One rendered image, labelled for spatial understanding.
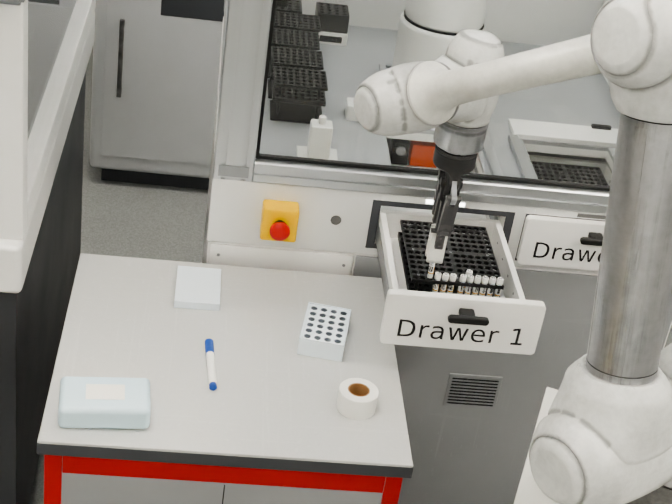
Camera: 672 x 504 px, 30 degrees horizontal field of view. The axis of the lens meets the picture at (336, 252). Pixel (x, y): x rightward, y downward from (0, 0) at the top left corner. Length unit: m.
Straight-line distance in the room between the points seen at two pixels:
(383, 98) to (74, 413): 0.71
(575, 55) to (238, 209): 0.88
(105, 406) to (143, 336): 0.27
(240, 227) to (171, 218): 1.68
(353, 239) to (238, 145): 0.32
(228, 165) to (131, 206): 1.81
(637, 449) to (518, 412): 1.10
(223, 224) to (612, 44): 1.16
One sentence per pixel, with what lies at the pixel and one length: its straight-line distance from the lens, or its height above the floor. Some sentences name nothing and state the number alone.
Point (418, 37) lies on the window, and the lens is 2.40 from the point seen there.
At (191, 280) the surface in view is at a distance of 2.48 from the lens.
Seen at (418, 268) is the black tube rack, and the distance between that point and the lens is 2.38.
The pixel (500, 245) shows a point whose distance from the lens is 2.54.
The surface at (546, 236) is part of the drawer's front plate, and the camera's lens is 2.60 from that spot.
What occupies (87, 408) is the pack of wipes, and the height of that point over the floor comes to 0.80.
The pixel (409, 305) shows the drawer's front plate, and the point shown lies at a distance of 2.25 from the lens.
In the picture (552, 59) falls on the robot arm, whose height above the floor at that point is 1.45.
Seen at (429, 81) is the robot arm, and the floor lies 1.36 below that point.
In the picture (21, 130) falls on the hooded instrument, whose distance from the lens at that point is 2.22.
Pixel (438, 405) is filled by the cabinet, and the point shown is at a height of 0.42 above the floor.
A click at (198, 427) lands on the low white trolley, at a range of 2.14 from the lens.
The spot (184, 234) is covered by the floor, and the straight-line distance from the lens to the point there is 4.13.
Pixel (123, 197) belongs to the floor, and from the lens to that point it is 4.32.
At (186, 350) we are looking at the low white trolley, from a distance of 2.31.
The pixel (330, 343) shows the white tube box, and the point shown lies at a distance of 2.31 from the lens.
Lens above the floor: 2.13
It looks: 31 degrees down
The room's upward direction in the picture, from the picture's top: 9 degrees clockwise
